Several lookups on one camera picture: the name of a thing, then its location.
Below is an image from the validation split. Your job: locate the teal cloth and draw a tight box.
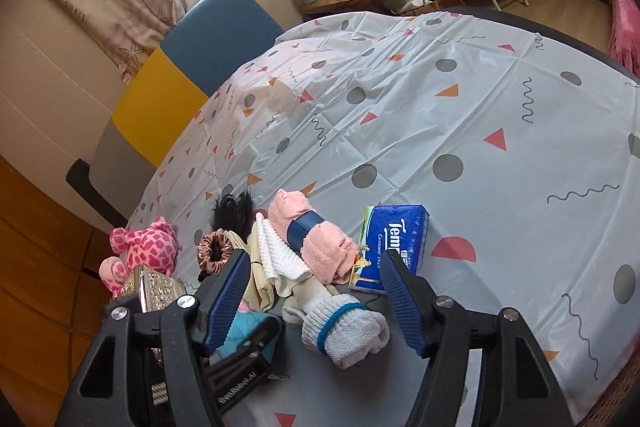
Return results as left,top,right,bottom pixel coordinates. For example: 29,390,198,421
215,311,283,358

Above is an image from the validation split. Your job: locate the pink towel roll blue band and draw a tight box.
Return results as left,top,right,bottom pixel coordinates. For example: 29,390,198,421
268,188,358,286

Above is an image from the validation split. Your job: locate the cream cloth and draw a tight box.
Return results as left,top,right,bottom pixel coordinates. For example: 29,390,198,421
222,229,281,313

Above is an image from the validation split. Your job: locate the brown satin scrunchie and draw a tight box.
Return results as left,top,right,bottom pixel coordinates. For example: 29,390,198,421
196,231,235,275

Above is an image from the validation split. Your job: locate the pink blanket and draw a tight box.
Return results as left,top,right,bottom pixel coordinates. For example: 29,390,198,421
605,0,640,75

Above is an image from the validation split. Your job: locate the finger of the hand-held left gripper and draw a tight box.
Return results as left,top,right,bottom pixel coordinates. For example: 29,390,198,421
235,331,284,364
204,354,276,408

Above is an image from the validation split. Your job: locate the multicolour padded bench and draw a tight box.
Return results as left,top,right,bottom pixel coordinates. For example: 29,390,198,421
65,0,286,233

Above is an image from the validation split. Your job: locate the patterned light blue tablecloth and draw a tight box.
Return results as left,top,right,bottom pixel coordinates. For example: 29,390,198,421
125,9,640,427

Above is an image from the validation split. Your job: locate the silver ornate tissue box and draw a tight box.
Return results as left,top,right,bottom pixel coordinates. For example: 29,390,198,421
116,264,200,408

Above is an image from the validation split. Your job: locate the white knit roll blue band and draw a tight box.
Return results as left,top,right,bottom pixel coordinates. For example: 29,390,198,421
282,274,391,370

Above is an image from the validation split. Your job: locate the blue tissue pack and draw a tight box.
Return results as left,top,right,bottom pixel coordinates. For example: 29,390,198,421
348,204,431,293

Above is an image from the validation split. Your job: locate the wicker chair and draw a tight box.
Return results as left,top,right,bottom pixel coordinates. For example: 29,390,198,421
575,357,640,427

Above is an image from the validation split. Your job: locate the pink spotted plush toy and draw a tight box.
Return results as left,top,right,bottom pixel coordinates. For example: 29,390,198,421
99,217,181,298

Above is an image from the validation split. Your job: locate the white waffle cloth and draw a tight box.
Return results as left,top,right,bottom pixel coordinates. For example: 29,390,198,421
248,212,313,283

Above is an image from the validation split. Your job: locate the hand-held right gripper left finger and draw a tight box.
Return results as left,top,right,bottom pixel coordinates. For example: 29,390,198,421
55,251,252,427

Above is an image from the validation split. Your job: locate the black hair piece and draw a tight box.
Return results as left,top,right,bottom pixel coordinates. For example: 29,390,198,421
210,189,256,240

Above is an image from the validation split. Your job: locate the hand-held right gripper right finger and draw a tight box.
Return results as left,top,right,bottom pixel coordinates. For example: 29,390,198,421
379,251,576,427

